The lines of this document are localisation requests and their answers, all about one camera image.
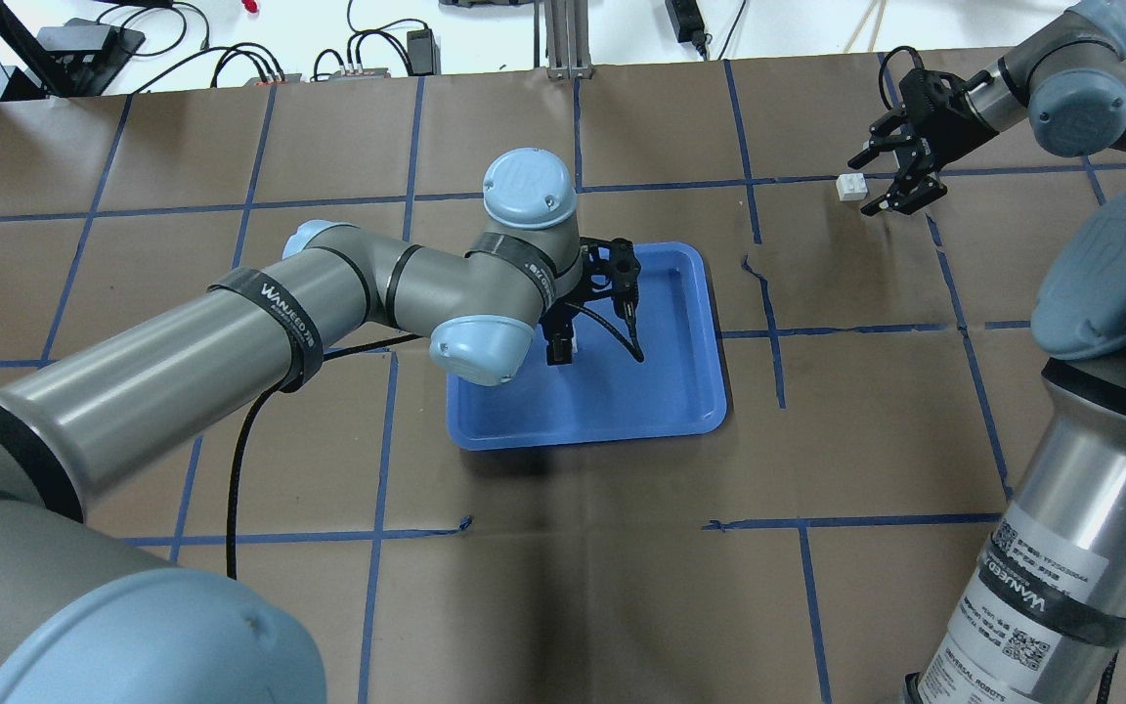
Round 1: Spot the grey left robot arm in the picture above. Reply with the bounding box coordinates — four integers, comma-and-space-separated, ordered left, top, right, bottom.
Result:
0, 148, 595, 703

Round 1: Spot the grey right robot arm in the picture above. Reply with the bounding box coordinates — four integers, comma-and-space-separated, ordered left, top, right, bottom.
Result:
848, 1, 1126, 703

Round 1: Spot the black power adapter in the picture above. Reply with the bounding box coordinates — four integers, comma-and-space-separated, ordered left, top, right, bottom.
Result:
406, 28, 441, 75

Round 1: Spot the brown paper table mat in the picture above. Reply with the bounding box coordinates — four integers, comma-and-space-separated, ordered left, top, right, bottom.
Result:
0, 54, 1126, 703

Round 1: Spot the aluminium frame post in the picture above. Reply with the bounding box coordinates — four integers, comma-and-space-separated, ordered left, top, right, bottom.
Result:
540, 0, 595, 81

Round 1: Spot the black power strip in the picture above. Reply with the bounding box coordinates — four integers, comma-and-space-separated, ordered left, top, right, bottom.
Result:
663, 0, 708, 46

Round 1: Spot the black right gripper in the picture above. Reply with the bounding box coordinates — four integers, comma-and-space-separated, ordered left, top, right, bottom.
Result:
847, 68, 995, 217

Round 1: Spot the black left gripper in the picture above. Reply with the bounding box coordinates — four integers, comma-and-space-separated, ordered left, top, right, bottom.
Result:
540, 238, 645, 367

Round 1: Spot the red black usb hub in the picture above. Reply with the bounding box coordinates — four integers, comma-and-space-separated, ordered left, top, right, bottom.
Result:
327, 66, 392, 81
244, 72, 304, 86

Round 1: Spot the blue plastic tray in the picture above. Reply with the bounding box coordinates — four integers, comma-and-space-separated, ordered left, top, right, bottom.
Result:
446, 242, 729, 451

